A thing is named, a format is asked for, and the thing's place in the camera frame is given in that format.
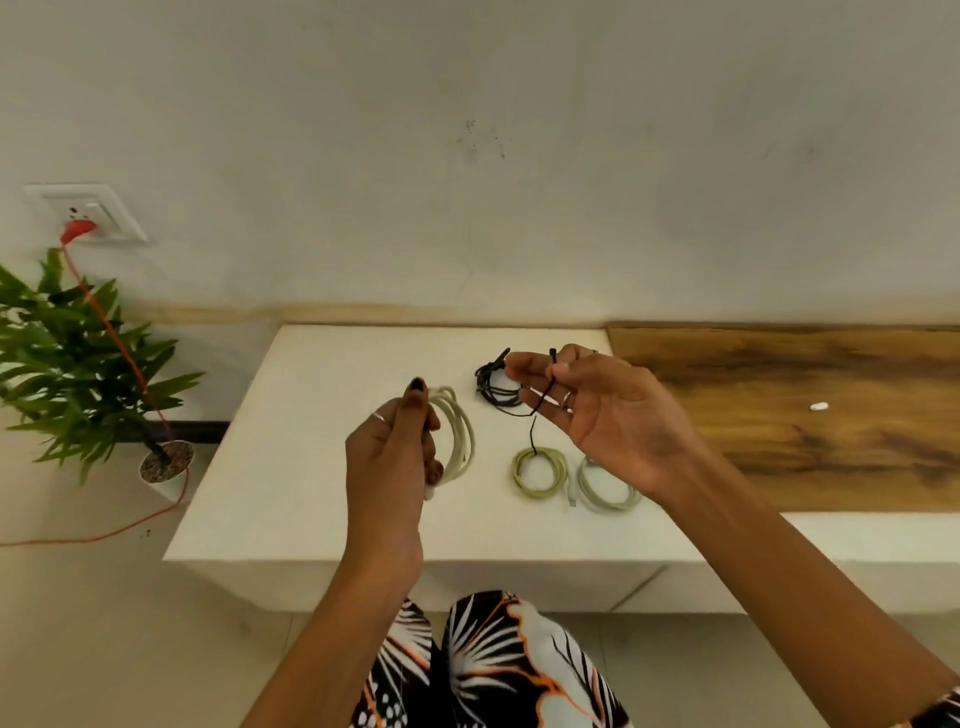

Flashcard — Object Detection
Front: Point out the person's left hand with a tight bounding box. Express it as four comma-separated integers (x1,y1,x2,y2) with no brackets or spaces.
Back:
344,378,446,582

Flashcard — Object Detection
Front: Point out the person's left forearm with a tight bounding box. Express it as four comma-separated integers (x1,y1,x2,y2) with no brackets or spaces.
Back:
240,553,427,728

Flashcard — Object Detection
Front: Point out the person's floral patterned clothing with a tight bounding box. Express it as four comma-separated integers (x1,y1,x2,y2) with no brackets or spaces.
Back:
351,590,636,728

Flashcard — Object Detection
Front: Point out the green potted plant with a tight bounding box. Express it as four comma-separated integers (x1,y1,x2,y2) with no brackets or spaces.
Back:
0,248,206,486

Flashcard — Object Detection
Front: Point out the person's right hand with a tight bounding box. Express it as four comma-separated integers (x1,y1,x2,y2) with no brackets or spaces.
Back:
504,343,708,506

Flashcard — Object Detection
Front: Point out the grey-green coiled cable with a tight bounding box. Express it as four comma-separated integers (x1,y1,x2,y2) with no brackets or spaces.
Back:
567,456,644,514

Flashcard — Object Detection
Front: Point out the white cable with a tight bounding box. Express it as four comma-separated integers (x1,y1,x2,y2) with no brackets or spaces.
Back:
423,385,478,501

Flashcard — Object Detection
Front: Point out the person's right forearm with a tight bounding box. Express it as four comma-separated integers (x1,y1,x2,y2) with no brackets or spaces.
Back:
658,456,960,728

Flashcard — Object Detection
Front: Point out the white plant pot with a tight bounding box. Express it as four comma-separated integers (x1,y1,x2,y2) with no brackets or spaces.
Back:
138,438,197,504

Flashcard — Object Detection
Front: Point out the black cable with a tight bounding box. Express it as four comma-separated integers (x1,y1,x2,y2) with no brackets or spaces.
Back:
474,346,561,457

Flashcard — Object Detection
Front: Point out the red power cable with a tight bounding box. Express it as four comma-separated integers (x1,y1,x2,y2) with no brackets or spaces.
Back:
0,241,193,549

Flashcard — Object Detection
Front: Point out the white wall socket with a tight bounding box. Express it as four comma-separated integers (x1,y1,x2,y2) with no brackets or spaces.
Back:
23,183,150,246

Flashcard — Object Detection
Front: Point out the green coiled cable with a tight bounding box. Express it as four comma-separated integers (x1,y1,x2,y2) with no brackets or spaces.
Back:
511,446,572,501

